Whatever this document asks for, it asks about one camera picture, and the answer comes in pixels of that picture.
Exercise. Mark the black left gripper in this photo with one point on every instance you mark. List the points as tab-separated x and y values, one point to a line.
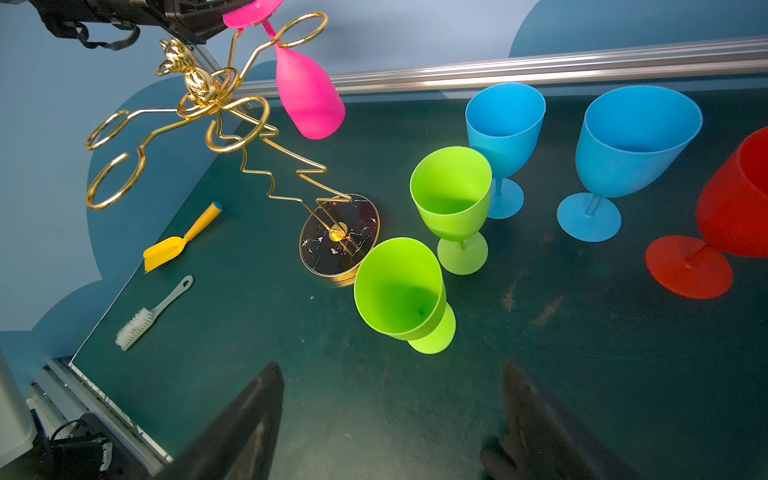
192	22

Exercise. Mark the pink wine glass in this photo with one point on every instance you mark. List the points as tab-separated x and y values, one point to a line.
305	89

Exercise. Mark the gold wire wine glass rack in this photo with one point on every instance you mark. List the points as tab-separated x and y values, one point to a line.
342	228

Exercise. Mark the aluminium back frame rail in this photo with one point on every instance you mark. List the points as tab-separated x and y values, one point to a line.
675	61

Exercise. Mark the yellow plastic scoop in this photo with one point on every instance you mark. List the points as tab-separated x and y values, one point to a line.
169	248

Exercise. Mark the blue wine glass front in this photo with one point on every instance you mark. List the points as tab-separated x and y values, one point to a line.
629	137

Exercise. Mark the grey white brush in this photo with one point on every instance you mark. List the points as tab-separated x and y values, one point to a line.
145	318

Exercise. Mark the green wine glass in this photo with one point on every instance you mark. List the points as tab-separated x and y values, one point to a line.
451	188
399	291

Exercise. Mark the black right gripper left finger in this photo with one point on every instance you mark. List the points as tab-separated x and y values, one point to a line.
240	443

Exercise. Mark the red wine glass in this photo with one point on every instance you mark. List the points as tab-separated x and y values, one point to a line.
731	216

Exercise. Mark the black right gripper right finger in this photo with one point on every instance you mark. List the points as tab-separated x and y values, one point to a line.
545	441

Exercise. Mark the blue wine glass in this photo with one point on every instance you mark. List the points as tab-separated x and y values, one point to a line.
629	137
503	124

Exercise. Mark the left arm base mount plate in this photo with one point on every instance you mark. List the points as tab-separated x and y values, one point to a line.
85	448

